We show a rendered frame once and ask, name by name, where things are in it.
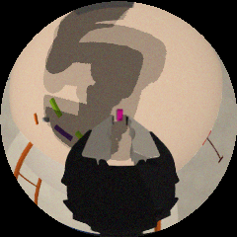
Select olive green rod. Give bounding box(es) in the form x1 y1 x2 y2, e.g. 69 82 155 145
75 130 83 139

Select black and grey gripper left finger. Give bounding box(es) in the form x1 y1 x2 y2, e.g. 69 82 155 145
61 116 114 186

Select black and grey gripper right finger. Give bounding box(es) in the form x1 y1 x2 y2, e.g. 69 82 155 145
126 116 180 184

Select purple rod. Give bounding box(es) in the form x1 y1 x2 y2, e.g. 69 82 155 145
54 125 73 141

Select magenta rod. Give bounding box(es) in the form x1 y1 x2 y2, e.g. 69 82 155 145
118 109 123 121

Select lime green rod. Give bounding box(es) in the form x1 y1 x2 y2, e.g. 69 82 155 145
49 98 62 118

